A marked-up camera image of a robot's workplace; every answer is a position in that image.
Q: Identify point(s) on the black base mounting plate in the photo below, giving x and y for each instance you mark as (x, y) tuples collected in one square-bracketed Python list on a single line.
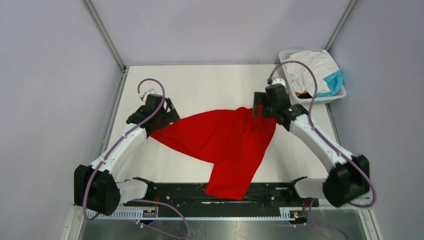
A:
[(262, 199)]

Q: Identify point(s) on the white slotted cable duct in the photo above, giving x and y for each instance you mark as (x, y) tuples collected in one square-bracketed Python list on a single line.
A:
[(149, 214)]

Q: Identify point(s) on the aluminium frame rail left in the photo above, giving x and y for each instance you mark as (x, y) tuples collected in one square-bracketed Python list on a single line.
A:
[(92, 11)]

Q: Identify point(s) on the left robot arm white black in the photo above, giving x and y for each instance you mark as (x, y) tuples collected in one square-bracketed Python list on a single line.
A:
[(96, 186)]

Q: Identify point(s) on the aluminium front frame rails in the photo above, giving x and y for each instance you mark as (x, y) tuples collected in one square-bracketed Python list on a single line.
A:
[(79, 194)]

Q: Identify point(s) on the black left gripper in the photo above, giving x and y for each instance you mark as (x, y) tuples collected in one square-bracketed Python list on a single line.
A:
[(170, 116)]

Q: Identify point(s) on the light blue t shirt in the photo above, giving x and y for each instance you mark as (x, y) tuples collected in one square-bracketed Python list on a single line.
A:
[(334, 83)]

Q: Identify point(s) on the aluminium frame rail right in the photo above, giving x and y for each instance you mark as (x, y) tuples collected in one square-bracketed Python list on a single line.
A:
[(340, 24)]

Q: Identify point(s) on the red t shirt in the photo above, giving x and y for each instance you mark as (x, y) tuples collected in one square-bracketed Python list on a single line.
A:
[(232, 140)]

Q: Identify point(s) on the aluminium frame rail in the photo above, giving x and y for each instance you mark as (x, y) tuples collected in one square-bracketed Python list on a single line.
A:
[(340, 24), (92, 11)]

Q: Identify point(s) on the dark garment in basket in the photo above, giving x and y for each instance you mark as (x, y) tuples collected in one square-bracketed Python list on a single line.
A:
[(303, 95)]

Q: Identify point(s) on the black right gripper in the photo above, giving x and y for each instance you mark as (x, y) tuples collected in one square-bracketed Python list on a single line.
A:
[(260, 98)]

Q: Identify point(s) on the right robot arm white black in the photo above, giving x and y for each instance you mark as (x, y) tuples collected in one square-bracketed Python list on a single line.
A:
[(348, 175)]

